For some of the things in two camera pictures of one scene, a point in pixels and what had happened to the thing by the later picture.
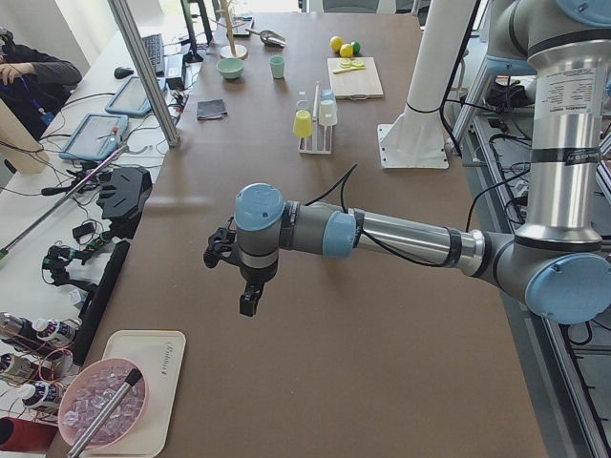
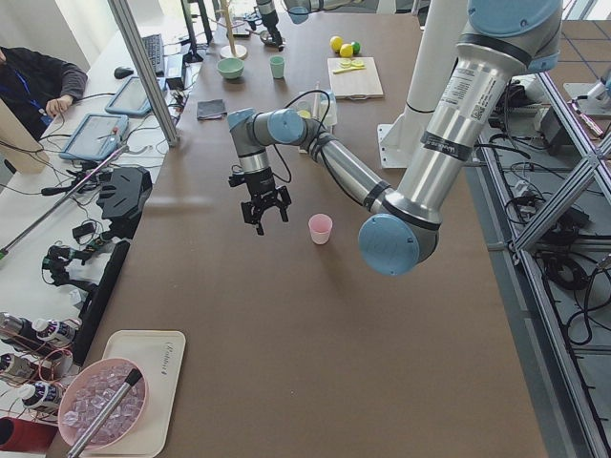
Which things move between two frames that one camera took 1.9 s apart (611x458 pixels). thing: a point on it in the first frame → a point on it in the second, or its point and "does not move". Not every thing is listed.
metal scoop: (269, 37) does not move
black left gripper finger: (248, 301) → (284, 202)
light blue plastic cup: (326, 97) does not move
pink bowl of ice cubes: (88, 391) does not move
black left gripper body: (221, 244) → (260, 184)
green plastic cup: (278, 63) does not move
